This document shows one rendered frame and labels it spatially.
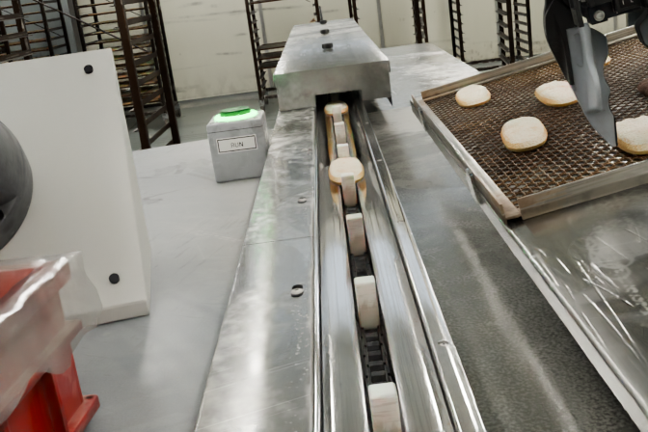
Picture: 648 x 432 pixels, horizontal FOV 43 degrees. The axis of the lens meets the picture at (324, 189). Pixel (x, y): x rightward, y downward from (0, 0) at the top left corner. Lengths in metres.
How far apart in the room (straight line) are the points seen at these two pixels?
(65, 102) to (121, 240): 0.15
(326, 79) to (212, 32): 6.63
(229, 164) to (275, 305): 0.53
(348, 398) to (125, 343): 0.23
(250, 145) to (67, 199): 0.38
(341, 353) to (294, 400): 0.07
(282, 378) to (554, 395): 0.15
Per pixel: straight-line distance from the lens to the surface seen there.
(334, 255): 0.63
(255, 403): 0.41
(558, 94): 0.82
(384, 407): 0.39
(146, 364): 0.58
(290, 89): 1.26
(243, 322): 0.50
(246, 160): 1.03
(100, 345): 0.62
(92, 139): 0.72
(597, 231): 0.50
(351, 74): 1.26
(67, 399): 0.50
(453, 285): 0.62
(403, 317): 0.51
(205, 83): 7.93
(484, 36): 7.98
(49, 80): 0.77
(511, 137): 0.71
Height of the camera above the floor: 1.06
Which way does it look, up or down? 15 degrees down
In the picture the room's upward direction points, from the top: 8 degrees counter-clockwise
